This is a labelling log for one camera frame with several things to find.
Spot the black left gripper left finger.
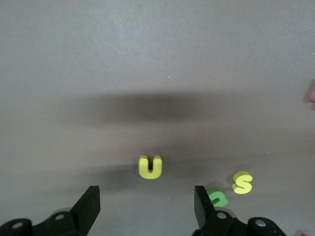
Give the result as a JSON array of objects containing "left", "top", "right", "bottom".
[{"left": 0, "top": 185, "right": 101, "bottom": 236}]

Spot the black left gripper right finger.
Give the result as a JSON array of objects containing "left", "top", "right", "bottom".
[{"left": 191, "top": 185, "right": 287, "bottom": 236}]

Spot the green foam letter u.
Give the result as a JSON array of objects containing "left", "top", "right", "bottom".
[{"left": 206, "top": 187, "right": 229, "bottom": 208}]

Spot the yellow foam letter s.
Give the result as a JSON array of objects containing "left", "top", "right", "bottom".
[{"left": 231, "top": 171, "right": 253, "bottom": 195}]

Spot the yellow foam letter u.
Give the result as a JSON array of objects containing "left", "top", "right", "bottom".
[{"left": 138, "top": 154, "right": 163, "bottom": 180}]

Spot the brown table cover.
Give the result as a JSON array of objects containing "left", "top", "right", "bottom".
[{"left": 0, "top": 0, "right": 315, "bottom": 236}]

